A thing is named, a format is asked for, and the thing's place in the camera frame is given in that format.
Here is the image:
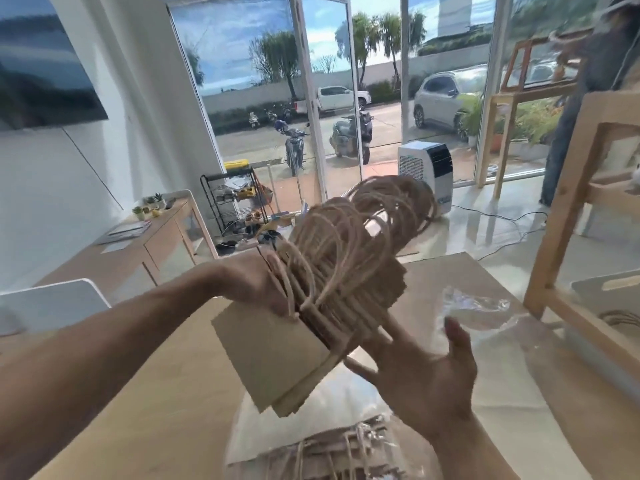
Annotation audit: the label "person's right hand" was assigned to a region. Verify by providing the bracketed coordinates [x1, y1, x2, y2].
[345, 314, 480, 441]

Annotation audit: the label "person's left hand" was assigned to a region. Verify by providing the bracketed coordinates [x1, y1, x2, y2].
[219, 251, 297, 316]

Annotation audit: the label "stack of brown paper bags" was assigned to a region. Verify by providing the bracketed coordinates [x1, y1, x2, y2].
[211, 175, 439, 420]

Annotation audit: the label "person's right forearm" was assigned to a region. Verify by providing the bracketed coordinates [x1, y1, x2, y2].
[429, 414, 523, 480]

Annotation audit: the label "person's left forearm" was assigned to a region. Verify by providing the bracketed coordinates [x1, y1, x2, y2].
[0, 265, 236, 480]

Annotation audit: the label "clear plastic bag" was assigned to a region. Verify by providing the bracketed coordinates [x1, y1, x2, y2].
[441, 286, 532, 336]

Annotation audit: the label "blue scooter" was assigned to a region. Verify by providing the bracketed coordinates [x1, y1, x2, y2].
[273, 120, 311, 176]

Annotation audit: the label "wooden sideboard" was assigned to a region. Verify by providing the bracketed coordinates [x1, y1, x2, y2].
[34, 190, 219, 298]

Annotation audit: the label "white plastic bin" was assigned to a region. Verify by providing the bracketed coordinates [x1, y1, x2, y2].
[569, 271, 640, 345]

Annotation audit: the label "plastic pack of paper bags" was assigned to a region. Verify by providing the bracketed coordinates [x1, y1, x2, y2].
[226, 414, 437, 480]

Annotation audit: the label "papers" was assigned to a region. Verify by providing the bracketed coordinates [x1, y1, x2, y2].
[96, 220, 152, 245]

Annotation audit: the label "grey scooter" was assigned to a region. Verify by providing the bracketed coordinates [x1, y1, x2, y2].
[329, 107, 375, 165]

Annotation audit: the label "white portable air conditioner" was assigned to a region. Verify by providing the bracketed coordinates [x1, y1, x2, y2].
[398, 141, 454, 216]

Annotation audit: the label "white pickup truck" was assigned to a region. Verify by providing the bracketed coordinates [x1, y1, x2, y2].
[294, 85, 373, 116]

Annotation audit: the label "white chair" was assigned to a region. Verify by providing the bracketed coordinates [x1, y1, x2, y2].
[0, 278, 112, 337]

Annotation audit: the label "tall wooden table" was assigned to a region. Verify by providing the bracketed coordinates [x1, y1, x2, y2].
[476, 81, 581, 200]

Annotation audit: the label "white car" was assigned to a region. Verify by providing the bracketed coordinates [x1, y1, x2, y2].
[413, 69, 489, 137]

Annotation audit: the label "black wire shelf rack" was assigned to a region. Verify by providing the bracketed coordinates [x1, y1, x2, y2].
[200, 171, 275, 246]

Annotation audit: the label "black power cable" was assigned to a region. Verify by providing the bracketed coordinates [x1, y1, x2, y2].
[450, 204, 548, 261]

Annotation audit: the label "light wooden shelf frame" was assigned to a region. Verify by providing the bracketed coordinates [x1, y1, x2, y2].
[522, 91, 640, 383]

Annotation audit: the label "white glass door frame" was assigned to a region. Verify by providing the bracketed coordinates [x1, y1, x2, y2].
[291, 0, 365, 201]

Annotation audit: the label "wooden picture frame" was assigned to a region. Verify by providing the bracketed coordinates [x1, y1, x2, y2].
[500, 36, 561, 93]

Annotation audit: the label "dark wall screen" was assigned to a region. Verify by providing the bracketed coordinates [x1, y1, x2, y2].
[0, 0, 109, 131]

